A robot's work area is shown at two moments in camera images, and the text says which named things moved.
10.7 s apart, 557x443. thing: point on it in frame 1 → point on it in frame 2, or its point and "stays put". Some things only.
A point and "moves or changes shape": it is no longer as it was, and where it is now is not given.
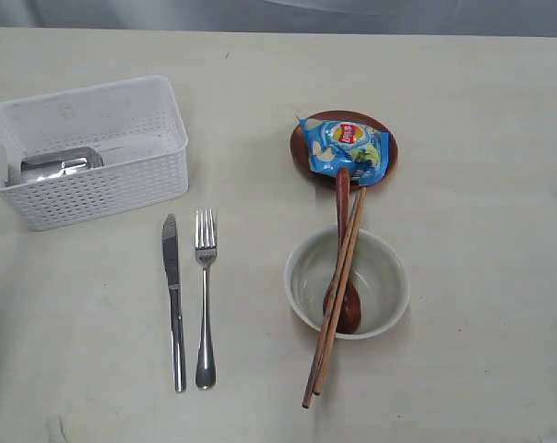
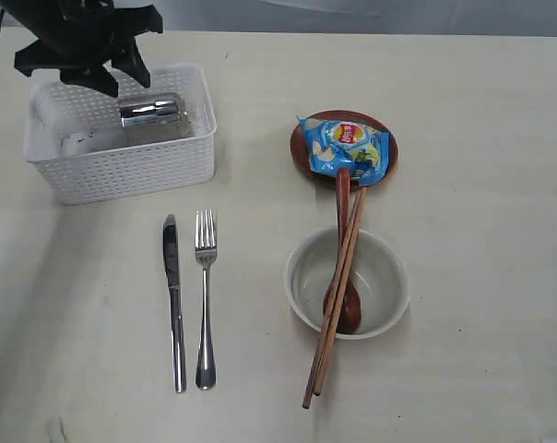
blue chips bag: (361, 149) stays put
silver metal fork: (206, 241) stays put
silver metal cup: (59, 162) → (149, 113)
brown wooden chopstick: (330, 313) stays put
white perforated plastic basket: (136, 125) moves or changes shape
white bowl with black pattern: (379, 271) stays put
